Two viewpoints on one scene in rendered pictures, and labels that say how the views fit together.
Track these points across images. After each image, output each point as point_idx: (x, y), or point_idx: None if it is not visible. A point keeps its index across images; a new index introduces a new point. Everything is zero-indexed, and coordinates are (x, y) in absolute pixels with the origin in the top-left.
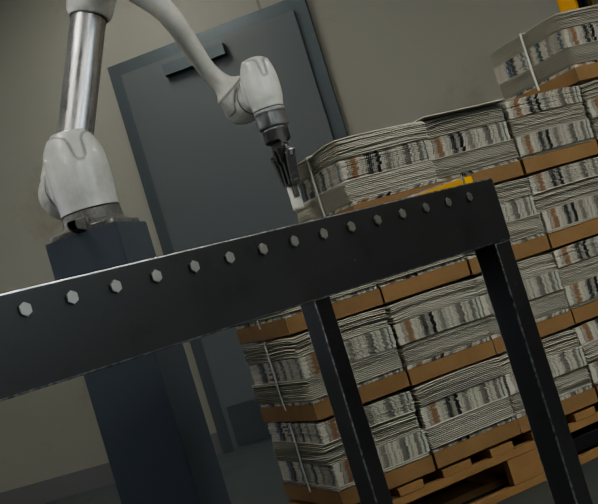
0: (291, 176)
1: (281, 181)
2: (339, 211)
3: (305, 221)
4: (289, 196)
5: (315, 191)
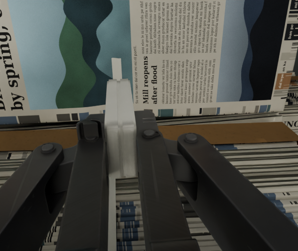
0: (21, 165)
1: (200, 154)
2: None
3: (268, 152)
4: (127, 103)
5: (141, 215)
